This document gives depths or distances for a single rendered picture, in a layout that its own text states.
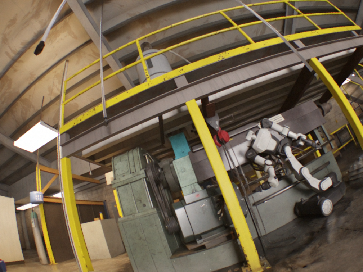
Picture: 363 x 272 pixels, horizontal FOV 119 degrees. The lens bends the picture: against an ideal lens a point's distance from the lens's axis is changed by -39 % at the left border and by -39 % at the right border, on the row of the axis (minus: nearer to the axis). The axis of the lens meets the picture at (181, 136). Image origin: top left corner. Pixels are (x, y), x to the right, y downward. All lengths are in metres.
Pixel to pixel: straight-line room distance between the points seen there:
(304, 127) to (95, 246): 5.17
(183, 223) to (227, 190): 0.58
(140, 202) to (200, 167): 0.96
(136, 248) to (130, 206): 0.52
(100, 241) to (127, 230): 2.66
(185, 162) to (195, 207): 0.94
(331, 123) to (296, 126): 7.06
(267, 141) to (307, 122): 1.13
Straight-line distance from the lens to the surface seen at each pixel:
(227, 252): 1.89
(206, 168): 2.45
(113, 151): 2.80
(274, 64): 2.19
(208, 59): 2.06
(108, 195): 8.83
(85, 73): 5.93
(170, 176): 2.44
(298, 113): 3.05
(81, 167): 8.28
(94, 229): 4.83
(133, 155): 2.28
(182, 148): 2.62
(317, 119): 3.16
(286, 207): 2.56
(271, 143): 2.11
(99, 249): 4.87
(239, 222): 1.49
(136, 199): 2.15
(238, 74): 1.98
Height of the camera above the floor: 0.75
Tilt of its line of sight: 23 degrees up
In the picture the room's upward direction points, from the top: 20 degrees counter-clockwise
